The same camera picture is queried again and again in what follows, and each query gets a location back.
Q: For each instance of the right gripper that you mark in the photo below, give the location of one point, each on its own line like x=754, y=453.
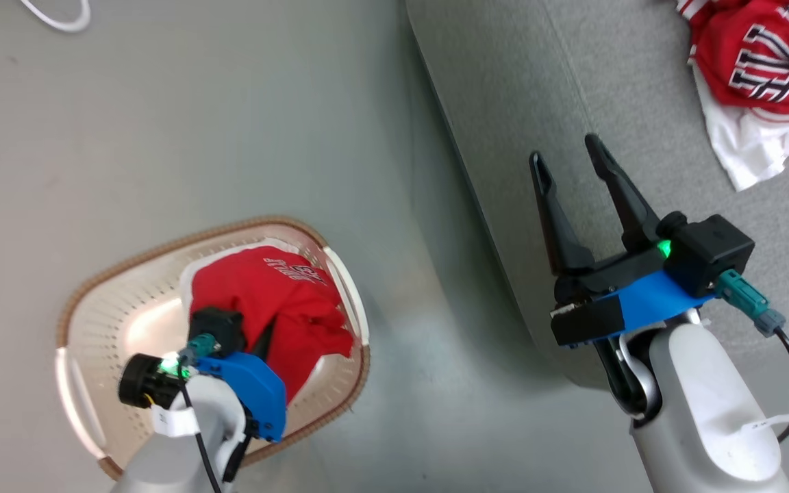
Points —
x=586, y=322

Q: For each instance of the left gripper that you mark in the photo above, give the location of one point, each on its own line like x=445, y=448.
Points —
x=141, y=382

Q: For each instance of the red t-shirt white print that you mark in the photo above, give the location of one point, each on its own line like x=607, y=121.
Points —
x=257, y=287

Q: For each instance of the white garment red stripes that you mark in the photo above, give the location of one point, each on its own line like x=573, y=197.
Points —
x=750, y=147

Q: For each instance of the red jersey black white lettering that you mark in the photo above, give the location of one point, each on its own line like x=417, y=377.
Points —
x=750, y=61

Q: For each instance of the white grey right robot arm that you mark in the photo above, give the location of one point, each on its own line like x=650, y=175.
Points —
x=703, y=411

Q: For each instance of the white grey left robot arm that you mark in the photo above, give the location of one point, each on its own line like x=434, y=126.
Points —
x=175, y=459

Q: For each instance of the grey fabric sofa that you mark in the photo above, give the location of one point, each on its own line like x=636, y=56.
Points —
x=572, y=89

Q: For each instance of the white laundry basket brown rim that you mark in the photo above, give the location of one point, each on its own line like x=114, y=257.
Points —
x=114, y=322

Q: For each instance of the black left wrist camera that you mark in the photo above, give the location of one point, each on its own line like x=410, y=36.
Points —
x=220, y=329

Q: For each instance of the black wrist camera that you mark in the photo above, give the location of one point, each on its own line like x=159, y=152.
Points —
x=709, y=250
x=220, y=329

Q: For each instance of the blue left camera mount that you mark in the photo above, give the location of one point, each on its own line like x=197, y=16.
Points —
x=251, y=390

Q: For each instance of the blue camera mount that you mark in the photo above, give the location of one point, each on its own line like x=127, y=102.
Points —
x=251, y=390
x=655, y=301

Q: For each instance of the teal left camera connector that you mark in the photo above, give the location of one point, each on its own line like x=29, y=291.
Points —
x=197, y=346

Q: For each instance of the teal camera connector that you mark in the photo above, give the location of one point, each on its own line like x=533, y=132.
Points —
x=750, y=301
x=197, y=346

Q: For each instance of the blue right camera mount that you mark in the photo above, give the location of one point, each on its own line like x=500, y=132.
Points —
x=655, y=301

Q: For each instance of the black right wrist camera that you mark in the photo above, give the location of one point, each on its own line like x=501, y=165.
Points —
x=709, y=250

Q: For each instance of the teal right camera connector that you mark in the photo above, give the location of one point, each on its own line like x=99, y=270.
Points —
x=750, y=301

